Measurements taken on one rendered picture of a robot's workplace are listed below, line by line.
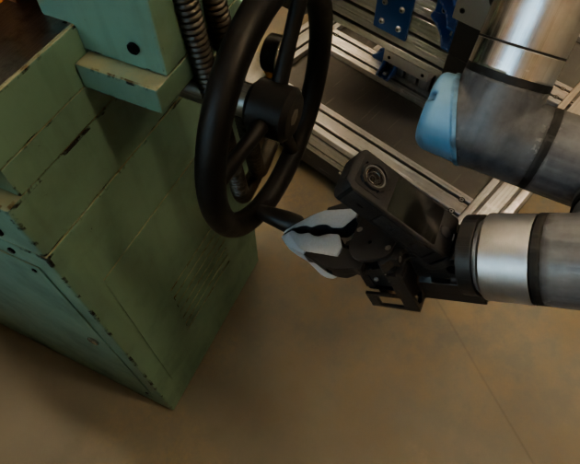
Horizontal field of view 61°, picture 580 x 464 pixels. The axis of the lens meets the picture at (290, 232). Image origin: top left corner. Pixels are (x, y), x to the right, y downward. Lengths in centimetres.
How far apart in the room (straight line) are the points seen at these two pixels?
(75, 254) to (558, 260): 51
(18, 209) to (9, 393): 89
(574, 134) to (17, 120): 48
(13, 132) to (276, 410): 89
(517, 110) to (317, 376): 90
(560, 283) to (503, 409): 92
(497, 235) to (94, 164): 43
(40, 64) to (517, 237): 43
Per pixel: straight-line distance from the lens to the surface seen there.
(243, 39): 42
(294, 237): 52
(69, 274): 65
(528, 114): 47
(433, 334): 132
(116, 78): 52
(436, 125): 47
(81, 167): 59
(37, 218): 57
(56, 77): 54
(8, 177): 53
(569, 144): 47
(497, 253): 42
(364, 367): 125
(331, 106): 143
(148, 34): 48
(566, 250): 41
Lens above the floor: 119
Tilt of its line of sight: 57 degrees down
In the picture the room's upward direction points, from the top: straight up
